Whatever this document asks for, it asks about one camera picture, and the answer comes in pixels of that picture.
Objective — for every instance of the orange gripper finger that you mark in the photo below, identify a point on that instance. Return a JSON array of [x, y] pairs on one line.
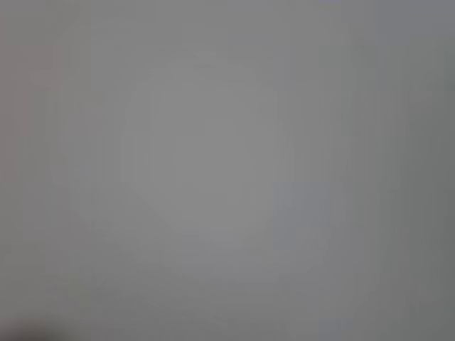
[[25, 334]]

